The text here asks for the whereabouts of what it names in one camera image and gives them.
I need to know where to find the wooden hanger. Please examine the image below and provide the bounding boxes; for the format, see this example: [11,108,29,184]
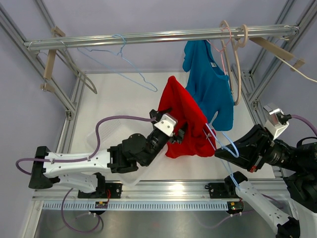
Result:
[249,37,317,83]
[220,20,248,106]
[40,25,98,95]

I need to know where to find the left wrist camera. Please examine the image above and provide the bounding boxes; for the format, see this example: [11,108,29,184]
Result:
[154,113,178,137]

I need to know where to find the white slotted cable duct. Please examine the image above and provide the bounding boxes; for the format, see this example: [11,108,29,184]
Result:
[42,201,229,211]

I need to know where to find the aluminium front rail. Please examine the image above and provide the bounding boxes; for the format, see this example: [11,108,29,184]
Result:
[32,179,290,201]

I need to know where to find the blue t shirt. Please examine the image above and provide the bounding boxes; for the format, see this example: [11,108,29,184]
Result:
[183,40,234,131]

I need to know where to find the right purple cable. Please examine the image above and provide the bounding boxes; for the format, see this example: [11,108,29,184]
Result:
[289,114,317,137]

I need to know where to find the red t shirt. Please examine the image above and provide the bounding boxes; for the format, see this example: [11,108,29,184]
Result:
[158,76,216,159]

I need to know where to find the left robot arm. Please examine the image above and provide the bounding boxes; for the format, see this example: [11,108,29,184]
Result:
[28,109,187,198]

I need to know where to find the metal hanging rail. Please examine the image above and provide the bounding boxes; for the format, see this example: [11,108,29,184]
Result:
[23,24,299,51]

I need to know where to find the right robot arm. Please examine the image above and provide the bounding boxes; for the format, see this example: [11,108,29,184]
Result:
[215,122,317,238]

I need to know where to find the blue wire hanger with shirt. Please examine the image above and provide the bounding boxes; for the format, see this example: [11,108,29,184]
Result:
[205,123,241,191]

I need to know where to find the pink wire hanger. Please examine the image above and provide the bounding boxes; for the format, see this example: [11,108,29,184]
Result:
[204,26,235,95]

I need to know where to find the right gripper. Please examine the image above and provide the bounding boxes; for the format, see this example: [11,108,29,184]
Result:
[215,122,305,171]

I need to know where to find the wooden hanger far right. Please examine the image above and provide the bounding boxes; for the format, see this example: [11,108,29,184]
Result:
[249,37,317,83]

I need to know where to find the white plastic basket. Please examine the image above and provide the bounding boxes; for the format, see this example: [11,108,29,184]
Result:
[86,116,167,186]

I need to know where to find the wooden hanger left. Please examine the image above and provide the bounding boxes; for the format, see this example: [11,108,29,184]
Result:
[40,25,98,95]

